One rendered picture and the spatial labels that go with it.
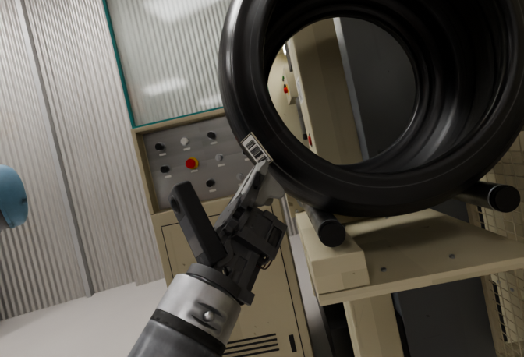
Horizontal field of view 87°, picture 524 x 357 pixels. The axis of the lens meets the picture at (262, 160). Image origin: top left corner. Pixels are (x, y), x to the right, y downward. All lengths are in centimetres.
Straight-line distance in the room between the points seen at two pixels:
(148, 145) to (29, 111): 247
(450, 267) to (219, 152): 92
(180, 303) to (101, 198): 309
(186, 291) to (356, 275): 29
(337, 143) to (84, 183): 294
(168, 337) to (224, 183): 94
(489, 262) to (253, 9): 56
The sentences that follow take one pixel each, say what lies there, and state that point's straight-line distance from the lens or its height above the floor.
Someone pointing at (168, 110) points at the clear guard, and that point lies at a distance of 126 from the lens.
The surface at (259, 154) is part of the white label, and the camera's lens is 47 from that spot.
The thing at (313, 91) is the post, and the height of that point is 120.
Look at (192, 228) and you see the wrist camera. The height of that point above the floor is 98.
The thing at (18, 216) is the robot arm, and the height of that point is 104.
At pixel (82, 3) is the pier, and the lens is 365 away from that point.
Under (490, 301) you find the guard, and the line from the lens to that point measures 114.
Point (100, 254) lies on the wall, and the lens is 350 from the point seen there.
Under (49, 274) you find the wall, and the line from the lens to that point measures 372.
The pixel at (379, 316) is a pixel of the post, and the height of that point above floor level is 50.
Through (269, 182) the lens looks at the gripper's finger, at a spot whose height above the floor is 101.
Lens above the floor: 106
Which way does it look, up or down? 2 degrees down
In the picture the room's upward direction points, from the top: 12 degrees counter-clockwise
